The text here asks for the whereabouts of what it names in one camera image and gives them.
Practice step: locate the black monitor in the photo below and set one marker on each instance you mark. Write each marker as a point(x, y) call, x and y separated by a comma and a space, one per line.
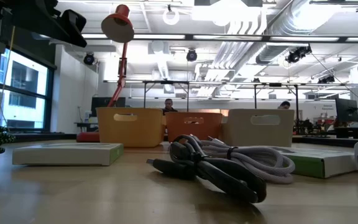
point(101, 104)
point(346, 110)

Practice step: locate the large window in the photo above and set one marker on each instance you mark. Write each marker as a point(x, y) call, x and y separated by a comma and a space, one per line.
point(26, 77)

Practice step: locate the person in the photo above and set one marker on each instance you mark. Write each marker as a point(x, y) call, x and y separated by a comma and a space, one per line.
point(284, 105)
point(168, 105)

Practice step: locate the silver ventilation duct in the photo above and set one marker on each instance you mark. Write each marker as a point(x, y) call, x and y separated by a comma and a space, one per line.
point(291, 18)

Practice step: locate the black ceiling spotlight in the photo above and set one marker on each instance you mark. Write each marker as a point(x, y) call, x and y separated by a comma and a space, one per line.
point(191, 55)
point(89, 59)

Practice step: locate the red desk lamp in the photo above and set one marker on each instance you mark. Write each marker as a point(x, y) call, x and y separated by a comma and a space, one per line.
point(118, 18)

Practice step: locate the yellow plastic bin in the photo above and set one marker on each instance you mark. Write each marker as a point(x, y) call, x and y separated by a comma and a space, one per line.
point(135, 130)

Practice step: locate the grey plastic bin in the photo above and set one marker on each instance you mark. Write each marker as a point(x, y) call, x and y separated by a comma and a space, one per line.
point(259, 133)

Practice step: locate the orange plastic bin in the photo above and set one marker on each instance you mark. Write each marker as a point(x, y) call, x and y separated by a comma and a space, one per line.
point(194, 130)

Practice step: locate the black aluminium frame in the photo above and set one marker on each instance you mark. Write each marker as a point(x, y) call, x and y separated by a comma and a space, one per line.
point(228, 38)

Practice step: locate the white green Acer box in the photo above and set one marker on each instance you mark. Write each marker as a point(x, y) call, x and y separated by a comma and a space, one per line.
point(64, 155)
point(309, 165)

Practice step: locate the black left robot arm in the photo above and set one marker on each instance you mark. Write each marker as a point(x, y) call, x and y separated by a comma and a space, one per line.
point(11, 7)

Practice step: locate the black ceiling camera cluster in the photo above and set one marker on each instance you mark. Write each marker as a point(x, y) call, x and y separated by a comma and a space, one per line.
point(297, 54)

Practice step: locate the black metal table frame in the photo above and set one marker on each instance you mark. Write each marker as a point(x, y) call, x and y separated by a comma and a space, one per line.
point(166, 82)
point(275, 84)

